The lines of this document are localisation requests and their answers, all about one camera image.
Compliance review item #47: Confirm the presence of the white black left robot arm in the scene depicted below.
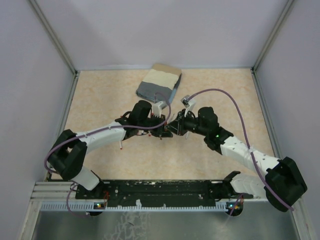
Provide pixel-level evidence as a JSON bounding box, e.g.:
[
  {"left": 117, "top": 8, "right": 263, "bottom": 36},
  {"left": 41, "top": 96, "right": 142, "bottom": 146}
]
[{"left": 44, "top": 100, "right": 173, "bottom": 199}]

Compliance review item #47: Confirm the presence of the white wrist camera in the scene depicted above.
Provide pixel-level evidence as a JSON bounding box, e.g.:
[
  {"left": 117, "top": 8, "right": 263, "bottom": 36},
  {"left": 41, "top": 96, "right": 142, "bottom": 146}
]
[
  {"left": 152, "top": 101, "right": 167, "bottom": 117},
  {"left": 180, "top": 95, "right": 196, "bottom": 117}
]

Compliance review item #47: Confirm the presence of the aluminium frame post right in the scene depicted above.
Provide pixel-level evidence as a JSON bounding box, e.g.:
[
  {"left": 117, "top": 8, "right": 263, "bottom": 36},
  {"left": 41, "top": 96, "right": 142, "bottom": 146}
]
[{"left": 251, "top": 0, "right": 296, "bottom": 74}]

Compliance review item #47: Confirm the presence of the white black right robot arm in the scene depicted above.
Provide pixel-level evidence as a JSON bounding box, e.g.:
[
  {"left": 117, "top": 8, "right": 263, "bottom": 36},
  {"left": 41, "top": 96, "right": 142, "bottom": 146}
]
[{"left": 166, "top": 107, "right": 308, "bottom": 212}]

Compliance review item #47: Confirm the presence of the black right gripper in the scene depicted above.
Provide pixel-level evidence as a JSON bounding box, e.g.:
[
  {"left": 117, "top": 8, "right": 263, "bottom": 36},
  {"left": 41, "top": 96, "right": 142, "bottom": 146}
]
[{"left": 164, "top": 108, "right": 208, "bottom": 137}]

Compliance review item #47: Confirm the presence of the aluminium frame post left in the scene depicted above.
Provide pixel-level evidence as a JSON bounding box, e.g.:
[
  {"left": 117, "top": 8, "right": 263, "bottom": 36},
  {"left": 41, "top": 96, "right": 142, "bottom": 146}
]
[{"left": 27, "top": 0, "right": 78, "bottom": 76}]

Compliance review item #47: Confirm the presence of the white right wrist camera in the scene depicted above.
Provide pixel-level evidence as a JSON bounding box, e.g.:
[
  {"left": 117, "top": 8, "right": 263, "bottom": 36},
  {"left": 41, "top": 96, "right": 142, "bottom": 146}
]
[{"left": 180, "top": 95, "right": 196, "bottom": 117}]

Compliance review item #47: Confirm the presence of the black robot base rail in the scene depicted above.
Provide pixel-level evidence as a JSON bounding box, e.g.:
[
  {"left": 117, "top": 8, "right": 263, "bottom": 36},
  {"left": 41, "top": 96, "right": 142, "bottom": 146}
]
[{"left": 75, "top": 180, "right": 239, "bottom": 208}]

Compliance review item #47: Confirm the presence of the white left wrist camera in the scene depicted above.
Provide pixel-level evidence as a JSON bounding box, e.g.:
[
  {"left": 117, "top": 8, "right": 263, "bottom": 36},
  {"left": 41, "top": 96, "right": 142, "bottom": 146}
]
[{"left": 152, "top": 101, "right": 167, "bottom": 117}]

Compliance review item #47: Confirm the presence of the aluminium frame post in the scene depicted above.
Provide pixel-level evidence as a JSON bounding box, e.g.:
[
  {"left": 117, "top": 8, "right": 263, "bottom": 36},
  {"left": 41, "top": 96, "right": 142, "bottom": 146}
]
[
  {"left": 251, "top": 0, "right": 296, "bottom": 74},
  {"left": 27, "top": 0, "right": 78, "bottom": 76}
]

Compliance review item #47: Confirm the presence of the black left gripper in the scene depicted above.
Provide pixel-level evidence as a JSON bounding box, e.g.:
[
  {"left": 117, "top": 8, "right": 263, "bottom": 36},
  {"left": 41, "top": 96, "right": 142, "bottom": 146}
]
[{"left": 138, "top": 113, "right": 174, "bottom": 138}]

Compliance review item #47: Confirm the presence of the folded grey beige cloth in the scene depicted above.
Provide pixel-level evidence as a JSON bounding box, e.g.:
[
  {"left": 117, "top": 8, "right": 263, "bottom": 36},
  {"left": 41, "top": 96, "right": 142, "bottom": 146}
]
[{"left": 135, "top": 63, "right": 182, "bottom": 104}]

